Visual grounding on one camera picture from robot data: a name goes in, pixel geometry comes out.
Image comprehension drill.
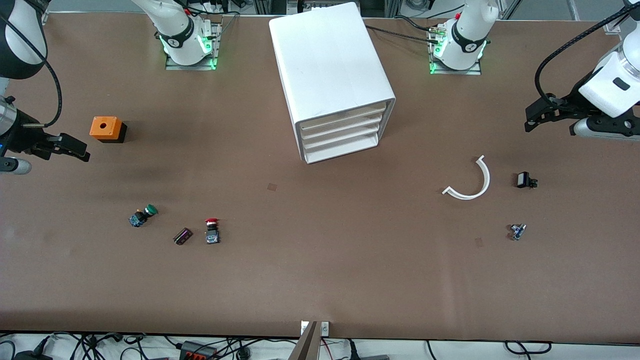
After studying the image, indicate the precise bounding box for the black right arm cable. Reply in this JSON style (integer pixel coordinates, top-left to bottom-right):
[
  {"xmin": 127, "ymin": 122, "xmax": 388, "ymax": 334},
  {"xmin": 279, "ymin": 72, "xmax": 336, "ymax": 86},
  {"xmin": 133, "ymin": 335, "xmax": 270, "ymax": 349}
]
[{"xmin": 0, "ymin": 12, "xmax": 63, "ymax": 129}]

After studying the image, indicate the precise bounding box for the black looped cable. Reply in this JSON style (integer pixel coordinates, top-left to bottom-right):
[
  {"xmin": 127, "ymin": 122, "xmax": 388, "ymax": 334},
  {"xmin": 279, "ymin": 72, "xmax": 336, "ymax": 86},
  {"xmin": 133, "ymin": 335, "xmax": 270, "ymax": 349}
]
[{"xmin": 503, "ymin": 340, "xmax": 553, "ymax": 357}]

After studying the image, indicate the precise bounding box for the black cable on table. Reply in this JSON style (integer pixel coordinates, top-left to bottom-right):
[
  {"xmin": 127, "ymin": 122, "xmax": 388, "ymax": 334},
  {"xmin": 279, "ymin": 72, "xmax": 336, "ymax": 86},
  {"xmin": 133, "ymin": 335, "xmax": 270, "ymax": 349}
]
[{"xmin": 365, "ymin": 24, "xmax": 447, "ymax": 46}]

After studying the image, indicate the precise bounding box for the black red power strip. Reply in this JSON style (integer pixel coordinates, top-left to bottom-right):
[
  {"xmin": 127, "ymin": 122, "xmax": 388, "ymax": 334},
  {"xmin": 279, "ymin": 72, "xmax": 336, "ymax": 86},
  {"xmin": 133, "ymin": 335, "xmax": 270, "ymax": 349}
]
[{"xmin": 178, "ymin": 340, "xmax": 217, "ymax": 360}]

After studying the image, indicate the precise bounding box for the white drawer cabinet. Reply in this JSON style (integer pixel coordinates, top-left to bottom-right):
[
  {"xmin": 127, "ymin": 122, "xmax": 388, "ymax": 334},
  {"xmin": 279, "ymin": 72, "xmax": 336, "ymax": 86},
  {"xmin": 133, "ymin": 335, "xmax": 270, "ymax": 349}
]
[{"xmin": 269, "ymin": 1, "xmax": 397, "ymax": 165}]

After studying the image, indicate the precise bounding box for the green push button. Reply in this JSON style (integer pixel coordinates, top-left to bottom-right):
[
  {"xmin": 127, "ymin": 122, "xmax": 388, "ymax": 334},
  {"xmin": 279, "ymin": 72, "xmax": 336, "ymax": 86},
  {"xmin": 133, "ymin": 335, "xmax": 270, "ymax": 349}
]
[{"xmin": 128, "ymin": 204, "xmax": 159, "ymax": 229}]

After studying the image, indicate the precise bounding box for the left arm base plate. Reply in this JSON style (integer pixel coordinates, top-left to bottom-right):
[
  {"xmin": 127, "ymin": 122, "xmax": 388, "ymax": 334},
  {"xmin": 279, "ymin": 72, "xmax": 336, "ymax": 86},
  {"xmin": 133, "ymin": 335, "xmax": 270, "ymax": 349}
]
[{"xmin": 428, "ymin": 24, "xmax": 484, "ymax": 76}]

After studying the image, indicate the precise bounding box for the white plastic drawer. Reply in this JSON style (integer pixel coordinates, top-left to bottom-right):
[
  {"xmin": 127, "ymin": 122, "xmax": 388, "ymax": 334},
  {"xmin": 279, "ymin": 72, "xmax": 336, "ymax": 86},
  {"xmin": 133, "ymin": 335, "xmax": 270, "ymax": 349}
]
[
  {"xmin": 300, "ymin": 113, "xmax": 386, "ymax": 143},
  {"xmin": 304, "ymin": 133, "xmax": 384, "ymax": 164},
  {"xmin": 302, "ymin": 123, "xmax": 384, "ymax": 153},
  {"xmin": 299, "ymin": 102, "xmax": 389, "ymax": 135}
]

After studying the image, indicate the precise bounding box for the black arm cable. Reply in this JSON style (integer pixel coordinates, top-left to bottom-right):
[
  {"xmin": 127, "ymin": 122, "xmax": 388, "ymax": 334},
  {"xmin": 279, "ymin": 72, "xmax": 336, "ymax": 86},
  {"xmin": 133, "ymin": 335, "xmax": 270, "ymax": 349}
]
[
  {"xmin": 533, "ymin": 3, "xmax": 640, "ymax": 102},
  {"xmin": 0, "ymin": 12, "xmax": 63, "ymax": 129}
]

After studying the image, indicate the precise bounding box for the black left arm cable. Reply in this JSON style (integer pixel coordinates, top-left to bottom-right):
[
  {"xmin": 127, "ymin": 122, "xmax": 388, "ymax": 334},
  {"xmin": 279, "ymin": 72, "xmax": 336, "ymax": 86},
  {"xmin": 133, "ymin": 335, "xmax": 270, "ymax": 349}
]
[{"xmin": 533, "ymin": 3, "xmax": 640, "ymax": 102}]

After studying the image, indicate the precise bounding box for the red push button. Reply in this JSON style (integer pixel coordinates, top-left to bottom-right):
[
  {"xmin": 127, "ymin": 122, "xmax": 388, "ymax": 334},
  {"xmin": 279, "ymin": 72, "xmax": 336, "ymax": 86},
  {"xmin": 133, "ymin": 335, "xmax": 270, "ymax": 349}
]
[{"xmin": 204, "ymin": 217, "xmax": 222, "ymax": 245}]

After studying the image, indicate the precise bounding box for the brown wooden post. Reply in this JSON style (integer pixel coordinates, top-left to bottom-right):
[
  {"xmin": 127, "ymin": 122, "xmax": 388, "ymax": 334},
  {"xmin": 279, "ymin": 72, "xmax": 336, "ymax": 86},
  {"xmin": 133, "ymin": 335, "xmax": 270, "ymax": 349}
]
[{"xmin": 288, "ymin": 321, "xmax": 320, "ymax": 360}]

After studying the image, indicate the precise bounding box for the orange black button box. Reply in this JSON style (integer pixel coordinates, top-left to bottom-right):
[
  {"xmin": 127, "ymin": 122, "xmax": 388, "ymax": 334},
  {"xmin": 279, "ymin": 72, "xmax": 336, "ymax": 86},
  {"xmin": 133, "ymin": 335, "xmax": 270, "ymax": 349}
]
[{"xmin": 89, "ymin": 116, "xmax": 128, "ymax": 144}]

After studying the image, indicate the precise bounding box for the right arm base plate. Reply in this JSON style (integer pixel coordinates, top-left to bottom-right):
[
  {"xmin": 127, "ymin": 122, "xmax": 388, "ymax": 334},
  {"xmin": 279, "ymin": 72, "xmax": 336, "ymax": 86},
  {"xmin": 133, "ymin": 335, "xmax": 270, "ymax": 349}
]
[{"xmin": 164, "ymin": 21, "xmax": 224, "ymax": 71}]

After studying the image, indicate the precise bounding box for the white curved plastic strip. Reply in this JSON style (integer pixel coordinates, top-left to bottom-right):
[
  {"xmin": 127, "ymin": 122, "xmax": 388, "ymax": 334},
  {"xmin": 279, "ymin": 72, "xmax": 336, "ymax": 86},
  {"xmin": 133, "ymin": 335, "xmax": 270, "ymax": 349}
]
[{"xmin": 442, "ymin": 155, "xmax": 491, "ymax": 201}]

